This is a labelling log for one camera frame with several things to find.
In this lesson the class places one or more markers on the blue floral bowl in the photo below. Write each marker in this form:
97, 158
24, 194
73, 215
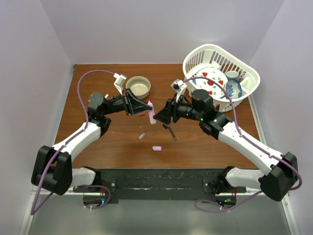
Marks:
233, 89

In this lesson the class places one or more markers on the pink highlighter pen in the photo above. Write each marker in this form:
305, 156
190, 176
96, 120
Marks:
151, 113

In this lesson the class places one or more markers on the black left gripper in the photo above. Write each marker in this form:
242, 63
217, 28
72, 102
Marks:
132, 105

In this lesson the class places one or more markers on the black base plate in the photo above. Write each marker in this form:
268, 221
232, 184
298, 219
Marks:
158, 184

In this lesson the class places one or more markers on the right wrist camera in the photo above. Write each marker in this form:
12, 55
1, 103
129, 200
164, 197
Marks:
180, 87

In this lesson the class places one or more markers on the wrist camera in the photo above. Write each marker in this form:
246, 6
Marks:
180, 87
119, 81

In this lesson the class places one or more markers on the green pen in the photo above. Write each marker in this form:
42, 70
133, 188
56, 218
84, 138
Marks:
168, 127

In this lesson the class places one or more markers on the watermelon pattern plate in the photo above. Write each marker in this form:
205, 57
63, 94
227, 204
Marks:
212, 74

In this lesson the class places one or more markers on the white plastic dish rack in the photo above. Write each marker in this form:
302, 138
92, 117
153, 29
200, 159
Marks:
213, 62

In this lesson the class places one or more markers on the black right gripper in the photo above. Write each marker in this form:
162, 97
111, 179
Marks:
170, 110

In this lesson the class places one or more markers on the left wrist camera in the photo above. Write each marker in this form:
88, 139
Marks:
119, 81

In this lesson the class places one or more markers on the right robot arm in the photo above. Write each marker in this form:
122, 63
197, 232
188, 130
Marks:
276, 172

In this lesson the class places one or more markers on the white mug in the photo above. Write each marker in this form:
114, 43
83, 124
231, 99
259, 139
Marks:
232, 75

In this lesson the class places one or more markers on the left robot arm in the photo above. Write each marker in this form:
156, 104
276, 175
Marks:
53, 169

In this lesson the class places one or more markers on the pink highlighter cap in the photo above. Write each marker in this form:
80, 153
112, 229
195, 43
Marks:
157, 148

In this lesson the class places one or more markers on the beige ceramic bowl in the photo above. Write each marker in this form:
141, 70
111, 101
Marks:
140, 86

